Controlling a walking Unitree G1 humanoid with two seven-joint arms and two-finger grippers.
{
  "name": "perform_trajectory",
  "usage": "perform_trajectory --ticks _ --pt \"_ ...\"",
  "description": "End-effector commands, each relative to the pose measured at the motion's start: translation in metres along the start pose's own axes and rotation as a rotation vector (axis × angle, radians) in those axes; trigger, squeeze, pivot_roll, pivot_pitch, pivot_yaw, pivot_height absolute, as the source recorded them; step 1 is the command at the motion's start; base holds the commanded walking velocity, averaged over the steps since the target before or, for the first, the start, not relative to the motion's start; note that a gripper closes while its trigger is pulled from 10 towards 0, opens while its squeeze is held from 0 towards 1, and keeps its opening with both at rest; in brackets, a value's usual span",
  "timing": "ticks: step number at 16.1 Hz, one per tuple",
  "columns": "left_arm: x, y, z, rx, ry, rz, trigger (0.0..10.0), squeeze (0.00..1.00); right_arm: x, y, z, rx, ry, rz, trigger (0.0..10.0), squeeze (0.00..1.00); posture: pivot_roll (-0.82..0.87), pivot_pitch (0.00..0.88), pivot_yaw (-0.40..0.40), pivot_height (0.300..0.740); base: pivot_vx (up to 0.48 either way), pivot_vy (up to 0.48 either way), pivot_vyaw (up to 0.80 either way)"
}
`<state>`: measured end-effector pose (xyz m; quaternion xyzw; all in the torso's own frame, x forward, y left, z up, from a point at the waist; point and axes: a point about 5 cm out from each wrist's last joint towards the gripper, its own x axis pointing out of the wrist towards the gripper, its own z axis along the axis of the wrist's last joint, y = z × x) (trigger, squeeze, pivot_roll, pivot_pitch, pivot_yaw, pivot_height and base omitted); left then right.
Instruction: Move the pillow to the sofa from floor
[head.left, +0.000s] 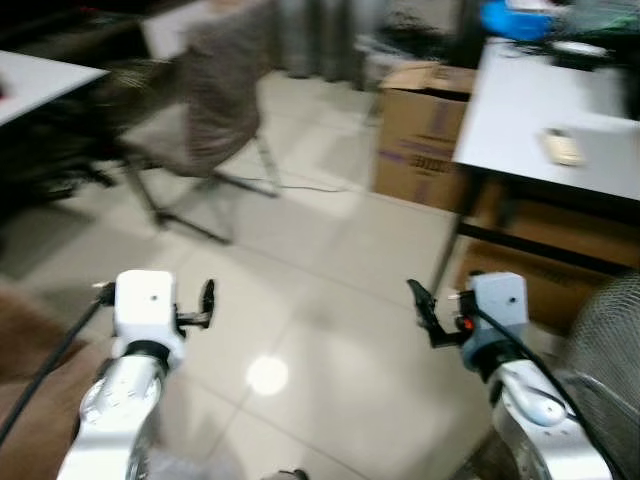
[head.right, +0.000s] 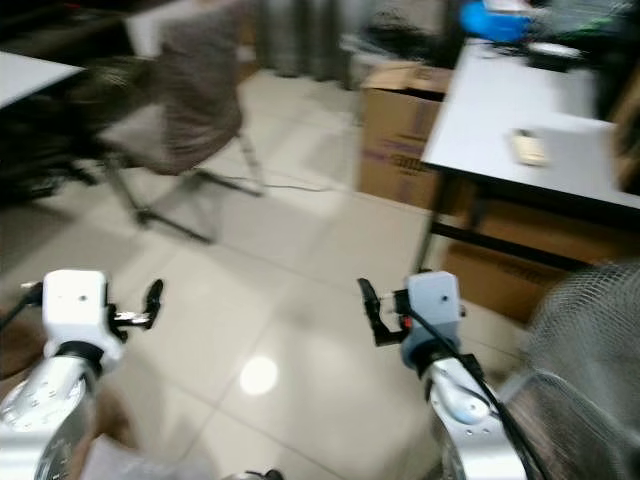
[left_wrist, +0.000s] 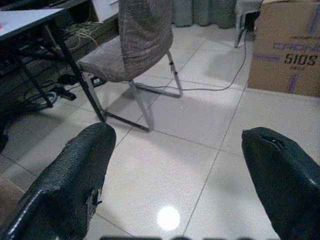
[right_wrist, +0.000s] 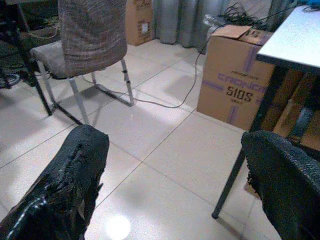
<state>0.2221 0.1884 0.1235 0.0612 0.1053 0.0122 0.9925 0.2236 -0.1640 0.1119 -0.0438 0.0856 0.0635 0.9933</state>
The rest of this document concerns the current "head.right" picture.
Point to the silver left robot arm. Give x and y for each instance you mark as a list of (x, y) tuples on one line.
[(50, 410)]

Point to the beige remote control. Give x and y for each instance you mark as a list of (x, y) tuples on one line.
[(529, 148)]

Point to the white bowl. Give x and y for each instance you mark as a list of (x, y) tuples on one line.
[(555, 49)]

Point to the printed cardboard box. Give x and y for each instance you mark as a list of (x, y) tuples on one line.
[(395, 140)]

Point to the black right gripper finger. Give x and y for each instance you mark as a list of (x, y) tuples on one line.
[(372, 305)]

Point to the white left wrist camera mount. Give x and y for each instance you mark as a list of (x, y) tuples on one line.
[(82, 300)]

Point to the black office chair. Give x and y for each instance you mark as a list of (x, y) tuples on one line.
[(50, 150)]

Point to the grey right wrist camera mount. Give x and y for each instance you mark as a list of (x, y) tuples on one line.
[(435, 300)]

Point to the grey mesh fan guard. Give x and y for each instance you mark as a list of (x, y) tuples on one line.
[(590, 340)]

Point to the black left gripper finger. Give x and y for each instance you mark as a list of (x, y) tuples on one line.
[(32, 294), (154, 298)]

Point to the grey fluffy pillow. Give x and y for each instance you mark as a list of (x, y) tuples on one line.
[(140, 462)]

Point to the plain brown cardboard box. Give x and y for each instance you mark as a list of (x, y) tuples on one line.
[(500, 275)]

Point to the grey curtain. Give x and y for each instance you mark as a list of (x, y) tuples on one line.
[(305, 40)]

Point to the white table black frame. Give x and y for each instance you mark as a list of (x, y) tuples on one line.
[(500, 100)]

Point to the blue plastic object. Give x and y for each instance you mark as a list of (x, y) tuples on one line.
[(490, 20)]

